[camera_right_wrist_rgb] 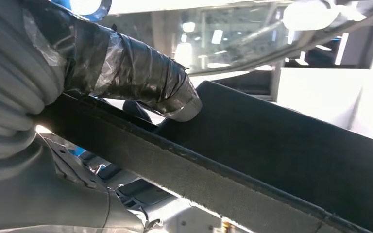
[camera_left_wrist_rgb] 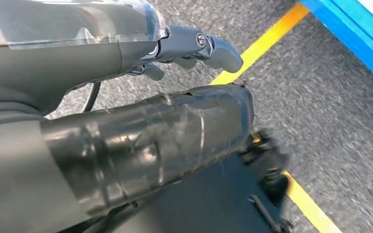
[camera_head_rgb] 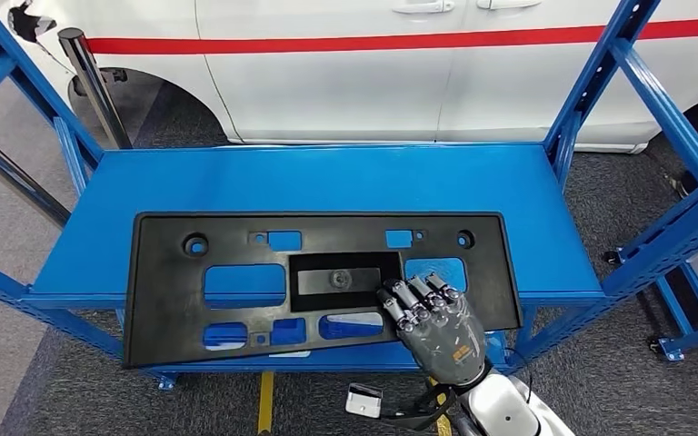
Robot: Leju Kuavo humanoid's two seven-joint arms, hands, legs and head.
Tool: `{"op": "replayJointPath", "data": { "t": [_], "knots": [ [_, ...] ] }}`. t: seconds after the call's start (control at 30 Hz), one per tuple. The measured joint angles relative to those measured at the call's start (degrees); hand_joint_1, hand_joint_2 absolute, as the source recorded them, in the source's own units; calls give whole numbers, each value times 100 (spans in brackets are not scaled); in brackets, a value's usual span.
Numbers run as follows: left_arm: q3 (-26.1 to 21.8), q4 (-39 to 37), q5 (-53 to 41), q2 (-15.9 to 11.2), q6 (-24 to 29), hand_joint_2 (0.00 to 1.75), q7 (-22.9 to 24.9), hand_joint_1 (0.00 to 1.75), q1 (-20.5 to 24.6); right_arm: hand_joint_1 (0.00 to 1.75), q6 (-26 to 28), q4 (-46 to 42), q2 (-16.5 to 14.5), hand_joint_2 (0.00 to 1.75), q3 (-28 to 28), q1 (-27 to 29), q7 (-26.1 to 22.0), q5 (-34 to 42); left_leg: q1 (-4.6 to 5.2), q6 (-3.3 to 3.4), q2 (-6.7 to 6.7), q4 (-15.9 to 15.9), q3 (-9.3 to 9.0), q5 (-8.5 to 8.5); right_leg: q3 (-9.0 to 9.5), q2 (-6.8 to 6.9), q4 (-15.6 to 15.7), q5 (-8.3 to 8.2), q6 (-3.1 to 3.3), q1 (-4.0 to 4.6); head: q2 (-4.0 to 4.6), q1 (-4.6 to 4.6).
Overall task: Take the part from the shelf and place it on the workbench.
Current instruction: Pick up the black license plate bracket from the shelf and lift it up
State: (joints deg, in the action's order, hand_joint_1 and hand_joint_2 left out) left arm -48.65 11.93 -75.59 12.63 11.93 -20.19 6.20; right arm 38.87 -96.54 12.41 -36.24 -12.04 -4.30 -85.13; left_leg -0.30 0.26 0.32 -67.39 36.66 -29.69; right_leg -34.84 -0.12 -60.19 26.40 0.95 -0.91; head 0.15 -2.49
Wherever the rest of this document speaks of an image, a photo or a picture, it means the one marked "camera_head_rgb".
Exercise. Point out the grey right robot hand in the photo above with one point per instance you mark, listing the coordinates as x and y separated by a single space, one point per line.
445 343

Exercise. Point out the black plastic plate bracket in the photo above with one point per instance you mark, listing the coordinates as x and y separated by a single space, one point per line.
168 325

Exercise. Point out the yellow floor tape strip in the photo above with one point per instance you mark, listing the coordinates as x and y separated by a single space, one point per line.
265 403
443 428

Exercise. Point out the large blue steel rack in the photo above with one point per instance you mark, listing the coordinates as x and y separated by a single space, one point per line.
325 180

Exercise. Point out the small blue steel rack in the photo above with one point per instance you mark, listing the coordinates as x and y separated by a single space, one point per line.
671 349

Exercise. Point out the white car red stripe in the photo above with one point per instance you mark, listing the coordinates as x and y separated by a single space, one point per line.
337 90

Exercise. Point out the black round stanchion base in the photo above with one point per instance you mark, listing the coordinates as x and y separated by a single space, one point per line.
686 183

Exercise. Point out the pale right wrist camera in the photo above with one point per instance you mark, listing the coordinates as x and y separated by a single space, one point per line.
363 402

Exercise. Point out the black stanchion post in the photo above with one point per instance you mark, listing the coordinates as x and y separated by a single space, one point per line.
93 90

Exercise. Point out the black barrier rail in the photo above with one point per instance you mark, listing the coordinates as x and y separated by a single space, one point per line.
18 177

